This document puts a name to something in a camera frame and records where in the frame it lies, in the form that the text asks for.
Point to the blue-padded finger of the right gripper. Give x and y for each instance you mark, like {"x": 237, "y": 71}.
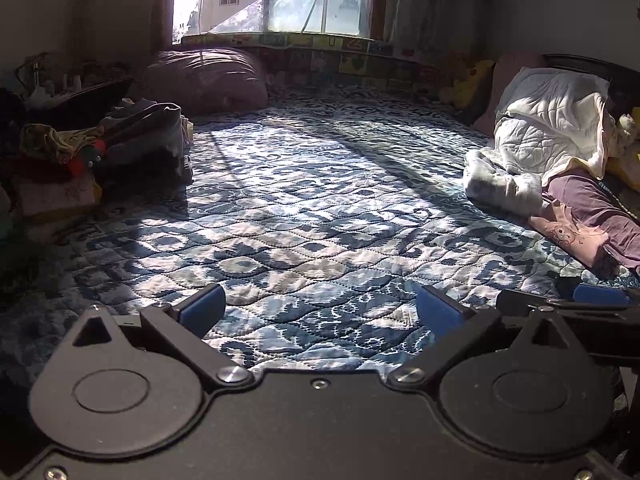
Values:
{"x": 600, "y": 295}

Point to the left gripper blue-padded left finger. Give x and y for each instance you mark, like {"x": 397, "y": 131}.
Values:
{"x": 179, "y": 329}

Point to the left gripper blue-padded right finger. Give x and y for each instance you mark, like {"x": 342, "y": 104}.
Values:
{"x": 459, "y": 332}

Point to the pink cartoon print garment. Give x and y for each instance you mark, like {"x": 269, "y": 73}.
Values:
{"x": 587, "y": 244}

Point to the purple garment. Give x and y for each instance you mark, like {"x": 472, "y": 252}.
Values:
{"x": 591, "y": 206}

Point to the yellow cartoon cushion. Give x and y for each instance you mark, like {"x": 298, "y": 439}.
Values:
{"x": 625, "y": 163}

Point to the blue white quilted bedspread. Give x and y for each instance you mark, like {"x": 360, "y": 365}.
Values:
{"x": 320, "y": 216}

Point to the white quilted blanket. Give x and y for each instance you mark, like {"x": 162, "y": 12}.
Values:
{"x": 550, "y": 121}

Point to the red plush toy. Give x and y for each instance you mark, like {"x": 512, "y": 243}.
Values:
{"x": 86, "y": 158}

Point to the olive yellow cloth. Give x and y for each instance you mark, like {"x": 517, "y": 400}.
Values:
{"x": 44, "y": 142}

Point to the yellow plush toy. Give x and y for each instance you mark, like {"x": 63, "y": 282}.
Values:
{"x": 462, "y": 91}

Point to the mauve rolled duvet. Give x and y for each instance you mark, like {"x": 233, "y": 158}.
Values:
{"x": 205, "y": 81}

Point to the colourful alphabet foam mat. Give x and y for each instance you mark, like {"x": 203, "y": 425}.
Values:
{"x": 303, "y": 59}

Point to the grey window curtain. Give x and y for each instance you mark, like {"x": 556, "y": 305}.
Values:
{"x": 436, "y": 27}

